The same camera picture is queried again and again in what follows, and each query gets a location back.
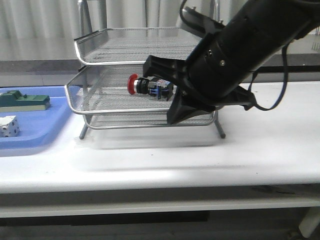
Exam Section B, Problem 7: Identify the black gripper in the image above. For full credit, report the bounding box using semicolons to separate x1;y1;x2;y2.
142;32;258;125

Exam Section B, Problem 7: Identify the red emergency stop button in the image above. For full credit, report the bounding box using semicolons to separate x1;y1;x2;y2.
127;73;174;101

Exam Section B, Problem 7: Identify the mesh tray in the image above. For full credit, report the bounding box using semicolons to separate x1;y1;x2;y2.
74;26;201;66
84;111;215;130
65;64;174;115

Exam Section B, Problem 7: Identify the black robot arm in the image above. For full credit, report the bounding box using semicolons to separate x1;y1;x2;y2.
143;0;320;124

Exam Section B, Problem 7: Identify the blue plastic tray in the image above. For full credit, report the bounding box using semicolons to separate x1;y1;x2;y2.
0;85;71;152

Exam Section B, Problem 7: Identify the grey stone counter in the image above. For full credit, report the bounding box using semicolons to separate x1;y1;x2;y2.
0;35;320;87

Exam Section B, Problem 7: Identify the green electrical module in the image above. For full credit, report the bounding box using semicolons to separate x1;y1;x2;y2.
0;90;51;113

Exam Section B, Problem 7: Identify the white terminal block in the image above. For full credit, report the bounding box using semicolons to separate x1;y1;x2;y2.
0;115;20;138

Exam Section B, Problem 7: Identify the white table leg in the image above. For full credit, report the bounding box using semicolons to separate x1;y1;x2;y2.
298;206;320;238

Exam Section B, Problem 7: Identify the silver rack frame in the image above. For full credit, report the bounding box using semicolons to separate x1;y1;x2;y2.
76;0;226;141

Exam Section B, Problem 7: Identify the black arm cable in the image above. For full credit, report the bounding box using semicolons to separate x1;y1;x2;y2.
247;42;291;112

